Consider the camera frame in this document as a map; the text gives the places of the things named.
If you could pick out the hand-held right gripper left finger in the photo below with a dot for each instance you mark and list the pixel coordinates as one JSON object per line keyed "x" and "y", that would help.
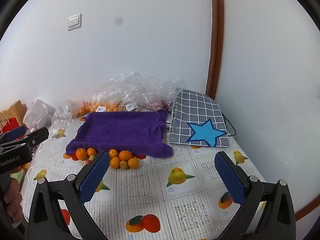
{"x": 93, "y": 177}

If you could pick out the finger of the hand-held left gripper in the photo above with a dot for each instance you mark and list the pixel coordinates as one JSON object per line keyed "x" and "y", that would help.
{"x": 37, "y": 135}
{"x": 15, "y": 133}

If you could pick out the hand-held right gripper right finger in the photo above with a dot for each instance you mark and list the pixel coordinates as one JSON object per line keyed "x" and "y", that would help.
{"x": 231, "y": 180}

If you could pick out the small orange mandarin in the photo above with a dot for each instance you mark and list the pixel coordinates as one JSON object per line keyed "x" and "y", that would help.
{"x": 91, "y": 151}

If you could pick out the large orange mandarin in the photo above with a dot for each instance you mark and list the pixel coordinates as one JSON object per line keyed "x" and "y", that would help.
{"x": 81, "y": 154}
{"x": 125, "y": 155}

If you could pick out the person's left hand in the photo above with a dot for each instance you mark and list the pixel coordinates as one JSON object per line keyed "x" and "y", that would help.
{"x": 13, "y": 200}

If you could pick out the red paper bag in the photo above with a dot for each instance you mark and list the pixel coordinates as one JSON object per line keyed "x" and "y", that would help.
{"x": 10, "y": 123}

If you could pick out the white plastic bag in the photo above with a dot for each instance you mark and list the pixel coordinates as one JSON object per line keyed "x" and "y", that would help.
{"x": 37, "y": 115}

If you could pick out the brown paper bag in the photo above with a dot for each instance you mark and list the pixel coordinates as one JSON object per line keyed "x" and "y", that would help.
{"x": 17, "y": 108}

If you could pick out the purple towel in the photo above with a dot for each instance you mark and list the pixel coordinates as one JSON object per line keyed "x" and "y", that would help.
{"x": 120, "y": 130}

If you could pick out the fruit print lace tablecloth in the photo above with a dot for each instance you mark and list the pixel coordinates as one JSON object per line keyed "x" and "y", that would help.
{"x": 150, "y": 197}

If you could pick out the pile of bagged mandarins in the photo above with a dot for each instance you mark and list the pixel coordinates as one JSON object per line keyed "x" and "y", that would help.
{"x": 110, "y": 107}

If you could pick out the checked cushion with blue star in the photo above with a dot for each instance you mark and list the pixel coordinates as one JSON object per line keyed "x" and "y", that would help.
{"x": 195, "y": 112}

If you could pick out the brown wooden skirting board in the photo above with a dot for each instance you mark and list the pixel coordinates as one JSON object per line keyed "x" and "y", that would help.
{"x": 302, "y": 211}

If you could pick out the clear plastic bag of mandarins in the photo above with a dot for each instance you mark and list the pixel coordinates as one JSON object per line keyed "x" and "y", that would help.
{"x": 105, "y": 95}

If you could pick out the large crumpled clear plastic bag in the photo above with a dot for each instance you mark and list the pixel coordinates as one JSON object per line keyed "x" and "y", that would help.
{"x": 155, "y": 90}

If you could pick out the white wall light switch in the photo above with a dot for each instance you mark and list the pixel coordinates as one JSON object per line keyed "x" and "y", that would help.
{"x": 74, "y": 22}

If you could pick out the brown wooden door frame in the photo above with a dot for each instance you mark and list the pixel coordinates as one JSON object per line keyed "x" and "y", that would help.
{"x": 217, "y": 42}

